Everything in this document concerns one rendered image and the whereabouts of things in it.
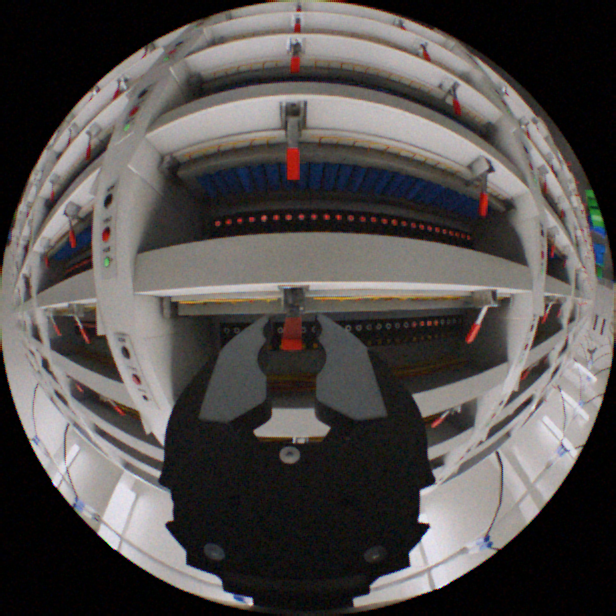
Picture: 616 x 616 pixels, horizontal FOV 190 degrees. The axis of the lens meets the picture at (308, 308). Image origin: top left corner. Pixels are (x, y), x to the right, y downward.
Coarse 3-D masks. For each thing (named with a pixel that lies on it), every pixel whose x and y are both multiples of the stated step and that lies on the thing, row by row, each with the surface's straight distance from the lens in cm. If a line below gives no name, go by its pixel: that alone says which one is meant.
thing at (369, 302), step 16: (192, 304) 27; (208, 304) 26; (224, 304) 25; (240, 304) 24; (256, 304) 24; (272, 304) 23; (320, 304) 23; (336, 304) 24; (352, 304) 24; (368, 304) 25; (384, 304) 26; (400, 304) 27; (416, 304) 28; (432, 304) 30; (448, 304) 32
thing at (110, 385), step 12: (84, 348) 89; (60, 360) 77; (72, 360) 85; (84, 360) 82; (96, 360) 80; (108, 360) 71; (60, 372) 94; (72, 372) 66; (84, 372) 56; (96, 372) 50; (108, 372) 62; (84, 384) 59; (96, 384) 51; (108, 384) 45; (120, 384) 41; (108, 396) 47; (120, 396) 42; (144, 420) 40
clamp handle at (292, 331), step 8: (288, 312) 17; (296, 312) 16; (288, 320) 14; (296, 320) 14; (288, 328) 13; (296, 328) 13; (288, 336) 12; (296, 336) 12; (288, 344) 12; (296, 344) 12
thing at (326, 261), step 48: (240, 240) 18; (288, 240) 17; (336, 240) 18; (384, 240) 19; (144, 288) 23; (192, 288) 19; (240, 288) 19; (336, 288) 21; (384, 288) 23; (432, 288) 25; (480, 288) 29; (528, 288) 43; (144, 336) 26
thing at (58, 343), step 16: (64, 128) 112; (32, 240) 92; (32, 272) 90; (48, 272) 92; (64, 272) 95; (48, 288) 92; (48, 336) 91; (64, 336) 94; (80, 336) 98; (48, 352) 92; (64, 352) 94; (64, 384) 96; (80, 384) 99; (80, 400) 100; (96, 432) 107
